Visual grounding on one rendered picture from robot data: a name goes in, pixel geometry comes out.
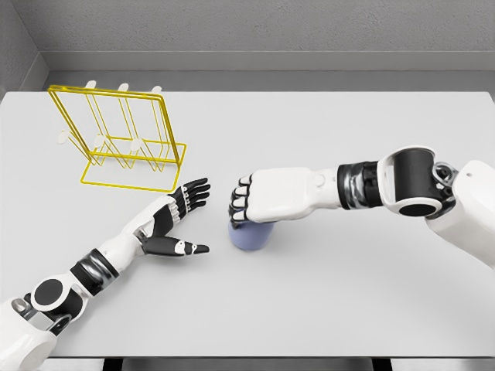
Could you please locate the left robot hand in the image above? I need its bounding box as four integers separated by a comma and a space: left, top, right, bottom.
121, 177, 211, 257

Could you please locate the yellow wire cup holder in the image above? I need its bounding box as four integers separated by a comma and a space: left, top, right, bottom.
46, 80, 188, 193

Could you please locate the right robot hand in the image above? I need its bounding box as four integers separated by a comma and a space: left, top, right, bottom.
227, 166, 319, 226

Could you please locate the lavender blue cup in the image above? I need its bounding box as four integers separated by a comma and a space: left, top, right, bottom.
227, 218, 275, 253

